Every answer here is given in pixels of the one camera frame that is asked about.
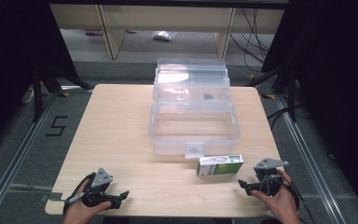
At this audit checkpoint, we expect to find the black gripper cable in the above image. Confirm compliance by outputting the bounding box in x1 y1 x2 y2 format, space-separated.
62 173 97 217
259 175 317 224

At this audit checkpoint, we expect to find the black metal stand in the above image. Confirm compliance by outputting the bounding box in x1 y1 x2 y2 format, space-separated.
32 61 95 123
244 59 302 123

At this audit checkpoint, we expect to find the metal floor rail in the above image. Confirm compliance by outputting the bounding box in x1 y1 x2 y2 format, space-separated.
273 92 347 224
0 86 93 224

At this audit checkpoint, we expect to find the green and white carton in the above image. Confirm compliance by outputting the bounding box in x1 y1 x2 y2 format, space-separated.
196 154 244 178

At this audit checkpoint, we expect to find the crumpled clear plastic bag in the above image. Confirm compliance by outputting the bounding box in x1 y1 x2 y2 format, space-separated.
152 30 178 43

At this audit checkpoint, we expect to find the person's right hand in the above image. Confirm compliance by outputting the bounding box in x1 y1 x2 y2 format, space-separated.
251 169 301 224

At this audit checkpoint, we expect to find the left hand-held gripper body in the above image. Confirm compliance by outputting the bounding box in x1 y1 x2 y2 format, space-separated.
81 167 123 209

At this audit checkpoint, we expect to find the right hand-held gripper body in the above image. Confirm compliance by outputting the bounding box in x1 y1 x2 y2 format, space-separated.
253 158 290 197

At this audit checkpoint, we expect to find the person's left hand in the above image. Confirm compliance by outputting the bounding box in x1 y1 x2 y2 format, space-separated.
62 178 113 224

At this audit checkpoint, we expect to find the bundle of black cables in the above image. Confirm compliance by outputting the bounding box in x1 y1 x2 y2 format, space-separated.
228 7 272 65

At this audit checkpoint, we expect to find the black curtain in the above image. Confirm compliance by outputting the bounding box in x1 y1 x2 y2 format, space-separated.
0 0 80 157
260 0 358 216

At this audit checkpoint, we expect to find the clear plastic storage box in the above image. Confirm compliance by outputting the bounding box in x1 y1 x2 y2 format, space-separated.
147 57 242 160

